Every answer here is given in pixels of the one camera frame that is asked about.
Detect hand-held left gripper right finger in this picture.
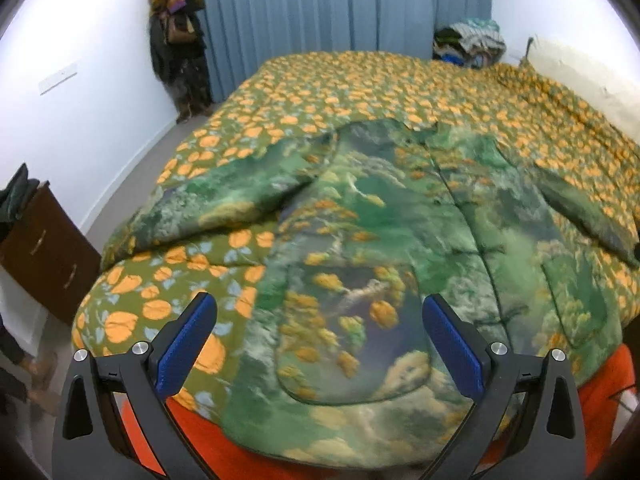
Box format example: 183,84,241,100
421,293,588,480

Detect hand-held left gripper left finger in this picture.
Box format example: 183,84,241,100
52,291,219,480

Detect green printed jacket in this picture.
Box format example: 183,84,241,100
131,119,640,470

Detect pile of clothes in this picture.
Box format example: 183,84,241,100
432,17,507,68

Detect hanging clothes on rack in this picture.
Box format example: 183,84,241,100
148,0,215,125

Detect brown wooden cabinet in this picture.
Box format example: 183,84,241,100
0,180,103,327

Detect dark cloth on cabinet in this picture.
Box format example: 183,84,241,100
0,162,42,241

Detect orange floral bedspread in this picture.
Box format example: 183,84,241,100
71,50,640,423

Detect cream pillow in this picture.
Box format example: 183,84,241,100
522,35,640,136

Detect blue curtain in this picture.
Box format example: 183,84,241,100
176,0,493,103

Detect white wall strip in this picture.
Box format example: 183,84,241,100
38,71,79,96

